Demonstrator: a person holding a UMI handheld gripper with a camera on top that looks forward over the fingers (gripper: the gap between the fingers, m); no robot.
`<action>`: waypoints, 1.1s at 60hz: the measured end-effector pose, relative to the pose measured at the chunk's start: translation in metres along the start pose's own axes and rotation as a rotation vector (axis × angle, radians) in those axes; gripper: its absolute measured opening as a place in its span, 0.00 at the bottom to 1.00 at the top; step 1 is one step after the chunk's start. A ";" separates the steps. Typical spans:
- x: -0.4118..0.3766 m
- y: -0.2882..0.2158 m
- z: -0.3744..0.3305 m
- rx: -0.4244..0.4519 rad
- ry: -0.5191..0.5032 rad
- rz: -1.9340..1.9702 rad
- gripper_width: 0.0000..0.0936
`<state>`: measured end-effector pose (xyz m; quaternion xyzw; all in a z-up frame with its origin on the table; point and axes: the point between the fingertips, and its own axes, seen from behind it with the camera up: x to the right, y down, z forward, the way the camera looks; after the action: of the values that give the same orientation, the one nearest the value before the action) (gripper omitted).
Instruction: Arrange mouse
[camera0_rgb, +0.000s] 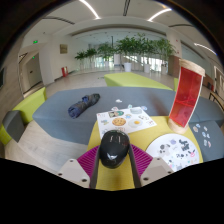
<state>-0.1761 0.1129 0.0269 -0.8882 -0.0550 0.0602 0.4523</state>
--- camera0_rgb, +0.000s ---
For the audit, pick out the lime green bench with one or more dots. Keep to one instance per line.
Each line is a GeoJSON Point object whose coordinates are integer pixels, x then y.
{"type": "Point", "coordinates": [131, 79]}
{"type": "Point", "coordinates": [31, 104]}
{"type": "Point", "coordinates": [176, 85]}
{"type": "Point", "coordinates": [4, 136]}

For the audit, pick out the red wood-capped tower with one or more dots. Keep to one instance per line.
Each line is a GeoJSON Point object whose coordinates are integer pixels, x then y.
{"type": "Point", "coordinates": [185, 96]}

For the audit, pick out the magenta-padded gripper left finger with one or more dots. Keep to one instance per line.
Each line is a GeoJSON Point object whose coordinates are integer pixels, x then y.
{"type": "Point", "coordinates": [71, 171]}

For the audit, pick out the white sticker sheet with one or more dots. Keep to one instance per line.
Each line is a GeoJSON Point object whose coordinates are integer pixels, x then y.
{"type": "Point", "coordinates": [123, 121]}

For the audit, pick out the dark blue folded umbrella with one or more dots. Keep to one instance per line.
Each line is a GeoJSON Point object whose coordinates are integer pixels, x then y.
{"type": "Point", "coordinates": [82, 106]}

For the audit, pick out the potted green plants group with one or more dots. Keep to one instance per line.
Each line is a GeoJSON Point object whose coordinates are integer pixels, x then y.
{"type": "Point", "coordinates": [128, 43]}

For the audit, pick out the grey upholstered bench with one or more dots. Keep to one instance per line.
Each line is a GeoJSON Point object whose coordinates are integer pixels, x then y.
{"type": "Point", "coordinates": [213, 115]}
{"type": "Point", "coordinates": [215, 143]}
{"type": "Point", "coordinates": [53, 115]}

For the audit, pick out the dark-framed chair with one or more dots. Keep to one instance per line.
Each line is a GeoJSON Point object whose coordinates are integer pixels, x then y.
{"type": "Point", "coordinates": [216, 98]}

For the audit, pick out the green exit sign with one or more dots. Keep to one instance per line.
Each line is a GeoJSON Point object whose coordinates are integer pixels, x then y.
{"type": "Point", "coordinates": [35, 41]}

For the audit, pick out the dark grey ottoman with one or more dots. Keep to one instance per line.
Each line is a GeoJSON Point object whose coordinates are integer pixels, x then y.
{"type": "Point", "coordinates": [13, 125]}

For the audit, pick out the brown wall plaque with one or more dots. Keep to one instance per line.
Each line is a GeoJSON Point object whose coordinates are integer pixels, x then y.
{"type": "Point", "coordinates": [63, 48]}

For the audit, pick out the loose small stickers group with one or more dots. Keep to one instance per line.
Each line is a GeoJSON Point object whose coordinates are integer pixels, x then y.
{"type": "Point", "coordinates": [204, 134]}

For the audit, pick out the black computer mouse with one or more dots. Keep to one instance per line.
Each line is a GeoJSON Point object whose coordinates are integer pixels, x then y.
{"type": "Point", "coordinates": [114, 150]}

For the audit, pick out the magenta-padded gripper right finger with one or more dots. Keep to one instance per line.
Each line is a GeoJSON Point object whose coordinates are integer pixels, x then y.
{"type": "Point", "coordinates": [156, 168]}

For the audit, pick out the white printed mouse pad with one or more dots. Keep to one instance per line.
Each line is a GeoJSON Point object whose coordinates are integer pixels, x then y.
{"type": "Point", "coordinates": [166, 151]}

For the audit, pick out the ceiling strip lights group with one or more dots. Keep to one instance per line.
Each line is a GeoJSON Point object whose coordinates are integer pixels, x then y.
{"type": "Point", "coordinates": [90, 9]}

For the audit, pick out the red fire extinguisher box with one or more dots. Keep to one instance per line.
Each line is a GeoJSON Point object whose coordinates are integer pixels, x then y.
{"type": "Point", "coordinates": [64, 71]}

